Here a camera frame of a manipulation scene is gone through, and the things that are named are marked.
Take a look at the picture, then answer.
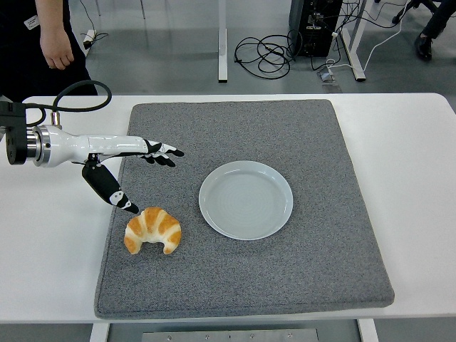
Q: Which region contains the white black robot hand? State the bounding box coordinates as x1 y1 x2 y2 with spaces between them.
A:
48 125 185 215

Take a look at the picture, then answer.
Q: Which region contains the golden croissant bread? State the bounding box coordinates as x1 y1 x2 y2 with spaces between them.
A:
123 207 182 255

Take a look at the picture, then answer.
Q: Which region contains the pale grey round plate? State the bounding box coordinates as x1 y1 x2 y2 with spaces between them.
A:
198 160 294 242

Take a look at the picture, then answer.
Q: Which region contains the grey metal plate with screws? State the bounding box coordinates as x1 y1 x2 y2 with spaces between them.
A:
141 328 320 342

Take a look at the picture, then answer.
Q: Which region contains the person's hand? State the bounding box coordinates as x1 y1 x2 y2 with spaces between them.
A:
38 30 75 71

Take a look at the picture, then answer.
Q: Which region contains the white power strip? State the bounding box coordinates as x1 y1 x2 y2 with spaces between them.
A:
82 29 98 51

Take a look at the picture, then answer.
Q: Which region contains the person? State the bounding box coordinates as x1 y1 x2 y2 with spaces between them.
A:
0 0 98 103

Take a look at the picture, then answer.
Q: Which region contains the straight white desk leg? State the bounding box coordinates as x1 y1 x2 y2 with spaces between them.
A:
217 0 228 84

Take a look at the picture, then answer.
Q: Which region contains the white table leg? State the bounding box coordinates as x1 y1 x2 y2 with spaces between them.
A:
358 318 379 342
88 323 110 342

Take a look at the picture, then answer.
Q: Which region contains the grey fabric mat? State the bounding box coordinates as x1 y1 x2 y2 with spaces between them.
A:
93 98 395 321

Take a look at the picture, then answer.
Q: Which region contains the silver floor socket box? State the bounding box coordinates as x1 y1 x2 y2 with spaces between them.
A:
316 69 339 86

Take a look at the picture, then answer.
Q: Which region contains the black computer tower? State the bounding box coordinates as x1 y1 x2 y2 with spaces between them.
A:
288 0 343 58

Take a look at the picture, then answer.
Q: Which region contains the slanted white desk leg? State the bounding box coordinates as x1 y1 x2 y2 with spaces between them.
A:
340 0 368 82

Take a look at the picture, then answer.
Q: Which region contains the seated person's leg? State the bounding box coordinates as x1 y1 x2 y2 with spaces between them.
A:
413 0 456 61

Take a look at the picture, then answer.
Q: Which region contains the black office chair base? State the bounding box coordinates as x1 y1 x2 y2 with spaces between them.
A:
391 0 442 25

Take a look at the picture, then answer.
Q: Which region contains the coiled black cable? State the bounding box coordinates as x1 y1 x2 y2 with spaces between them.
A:
234 33 296 79

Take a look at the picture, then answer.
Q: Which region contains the white cable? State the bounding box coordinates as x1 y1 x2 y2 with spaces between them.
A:
326 0 410 72

